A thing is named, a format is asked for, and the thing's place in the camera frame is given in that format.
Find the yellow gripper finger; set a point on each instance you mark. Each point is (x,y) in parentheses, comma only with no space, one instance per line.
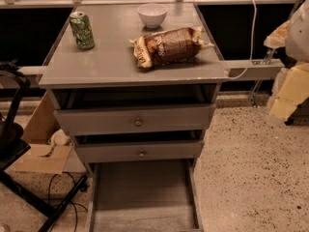
(290,90)
(277,38)

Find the green soda can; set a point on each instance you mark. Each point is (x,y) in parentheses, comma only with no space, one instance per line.
(81,30)

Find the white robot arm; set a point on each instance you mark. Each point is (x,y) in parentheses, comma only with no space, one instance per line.
(297,39)

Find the grey drawer cabinet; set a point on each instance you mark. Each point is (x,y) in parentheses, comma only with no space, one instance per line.
(107,76)

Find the top grey drawer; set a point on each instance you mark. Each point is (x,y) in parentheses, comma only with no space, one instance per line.
(118,120)

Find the bottom grey open drawer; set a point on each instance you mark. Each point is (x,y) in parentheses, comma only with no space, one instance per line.
(144,196)

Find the middle grey drawer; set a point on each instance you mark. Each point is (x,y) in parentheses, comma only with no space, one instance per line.
(164,150)

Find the brown chip bag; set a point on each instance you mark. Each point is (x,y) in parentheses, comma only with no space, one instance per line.
(162,48)

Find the white ceramic bowl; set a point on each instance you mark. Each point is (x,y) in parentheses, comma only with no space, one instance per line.
(152,15)

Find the cardboard box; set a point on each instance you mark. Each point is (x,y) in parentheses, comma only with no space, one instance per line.
(49,147)

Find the black chair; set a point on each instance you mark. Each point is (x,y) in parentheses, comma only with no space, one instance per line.
(12,147)

